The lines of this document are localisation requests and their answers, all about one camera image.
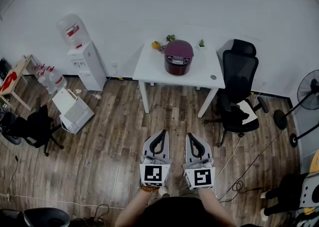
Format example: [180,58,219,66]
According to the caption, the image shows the white table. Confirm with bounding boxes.
[132,37,226,119]

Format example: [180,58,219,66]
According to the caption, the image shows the thin black floor cable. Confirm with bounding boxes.
[0,141,19,197]

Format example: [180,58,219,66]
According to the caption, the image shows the clear water jug red label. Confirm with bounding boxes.
[56,13,91,49]

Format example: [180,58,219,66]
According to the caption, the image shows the person's right forearm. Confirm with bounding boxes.
[198,188,237,227]

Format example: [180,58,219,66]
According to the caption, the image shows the wooden side table red print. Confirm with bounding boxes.
[0,55,40,111]

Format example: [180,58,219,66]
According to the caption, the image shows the black bag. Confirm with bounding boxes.
[0,57,12,81]

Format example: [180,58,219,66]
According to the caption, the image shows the black round stool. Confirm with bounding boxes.
[23,207,70,227]

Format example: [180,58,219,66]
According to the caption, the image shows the white floor cable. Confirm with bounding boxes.
[215,136,244,181]
[0,192,125,209]

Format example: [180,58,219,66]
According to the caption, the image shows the yellow wooden table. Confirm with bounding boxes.
[309,150,319,174]

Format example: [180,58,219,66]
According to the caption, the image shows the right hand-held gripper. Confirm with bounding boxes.
[183,132,216,191]

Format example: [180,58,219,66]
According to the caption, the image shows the person's legs olive trousers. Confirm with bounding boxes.
[178,178,200,199]

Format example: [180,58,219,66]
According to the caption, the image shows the white water dispenser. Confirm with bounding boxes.
[66,41,107,92]

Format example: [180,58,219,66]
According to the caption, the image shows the black mesh office chair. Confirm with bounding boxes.
[203,38,270,148]

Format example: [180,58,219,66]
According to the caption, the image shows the grey white device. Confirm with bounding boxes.
[299,171,319,216]

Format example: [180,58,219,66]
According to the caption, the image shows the brown bead bracelet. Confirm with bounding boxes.
[140,185,160,193]

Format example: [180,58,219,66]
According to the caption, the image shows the black stand round base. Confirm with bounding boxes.
[289,121,319,148]

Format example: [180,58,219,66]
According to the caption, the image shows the black swivel chair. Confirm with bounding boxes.
[1,98,64,157]

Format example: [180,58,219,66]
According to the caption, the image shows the black standing fan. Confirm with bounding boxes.
[273,69,319,131]

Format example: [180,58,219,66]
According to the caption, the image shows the purple rice cooker lid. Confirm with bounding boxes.
[164,39,194,59]

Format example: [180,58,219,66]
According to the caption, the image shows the person's left forearm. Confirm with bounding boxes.
[114,188,160,227]

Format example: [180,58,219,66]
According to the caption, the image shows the white cushion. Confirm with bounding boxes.
[236,100,259,125]

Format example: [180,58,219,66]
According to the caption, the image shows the person's torso black shirt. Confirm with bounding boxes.
[139,197,240,227]

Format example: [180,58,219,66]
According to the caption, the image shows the white box appliance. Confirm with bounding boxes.
[51,87,95,135]

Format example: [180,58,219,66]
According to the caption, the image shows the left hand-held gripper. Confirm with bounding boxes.
[139,129,173,188]

